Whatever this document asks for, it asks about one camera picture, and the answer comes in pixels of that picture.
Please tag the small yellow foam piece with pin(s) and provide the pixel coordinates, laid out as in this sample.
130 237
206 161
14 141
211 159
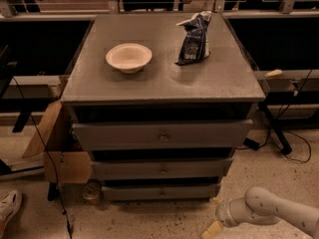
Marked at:
273 73

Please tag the black table leg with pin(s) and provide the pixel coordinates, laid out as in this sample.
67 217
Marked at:
286 148

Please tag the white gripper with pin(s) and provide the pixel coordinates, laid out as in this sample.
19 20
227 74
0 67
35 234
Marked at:
222 212

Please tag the grey bottom drawer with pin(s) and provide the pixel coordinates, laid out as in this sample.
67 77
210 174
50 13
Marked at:
161 192

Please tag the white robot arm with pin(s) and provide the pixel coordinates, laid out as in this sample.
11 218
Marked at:
259 206

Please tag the grey drawer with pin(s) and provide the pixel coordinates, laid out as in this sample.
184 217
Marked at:
161 192
161 134
160 169

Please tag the grey top drawer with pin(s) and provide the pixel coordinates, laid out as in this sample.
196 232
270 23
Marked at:
161 134

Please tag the black power adapter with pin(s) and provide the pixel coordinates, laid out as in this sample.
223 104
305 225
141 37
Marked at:
251 144

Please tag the grey drawer cabinet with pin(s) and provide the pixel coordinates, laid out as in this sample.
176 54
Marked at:
221 87

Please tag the white sneaker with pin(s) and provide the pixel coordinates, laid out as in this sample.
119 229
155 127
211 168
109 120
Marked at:
9 206

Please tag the brown cardboard box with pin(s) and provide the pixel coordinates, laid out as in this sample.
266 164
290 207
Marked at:
51 139

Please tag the grey middle drawer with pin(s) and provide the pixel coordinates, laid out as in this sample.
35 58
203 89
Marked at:
160 169

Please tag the dark blue chip bag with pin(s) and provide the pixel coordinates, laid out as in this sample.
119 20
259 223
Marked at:
195 46

